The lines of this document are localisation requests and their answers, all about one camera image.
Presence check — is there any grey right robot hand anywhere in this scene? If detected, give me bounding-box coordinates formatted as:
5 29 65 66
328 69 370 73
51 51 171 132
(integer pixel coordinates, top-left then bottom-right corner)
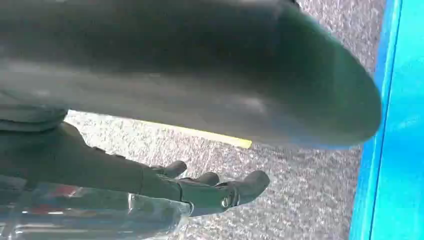
0 0 383 218

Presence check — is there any yellow floor tape strip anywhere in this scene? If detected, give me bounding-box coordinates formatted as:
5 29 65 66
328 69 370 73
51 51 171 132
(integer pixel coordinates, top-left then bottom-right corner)
137 119 253 150

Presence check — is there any shiny silver metal part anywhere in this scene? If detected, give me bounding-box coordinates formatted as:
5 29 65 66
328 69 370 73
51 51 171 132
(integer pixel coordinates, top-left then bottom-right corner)
0 174 194 240

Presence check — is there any blue plastic bin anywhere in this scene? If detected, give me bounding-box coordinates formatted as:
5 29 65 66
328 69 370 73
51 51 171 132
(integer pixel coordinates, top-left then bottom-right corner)
348 0 424 240

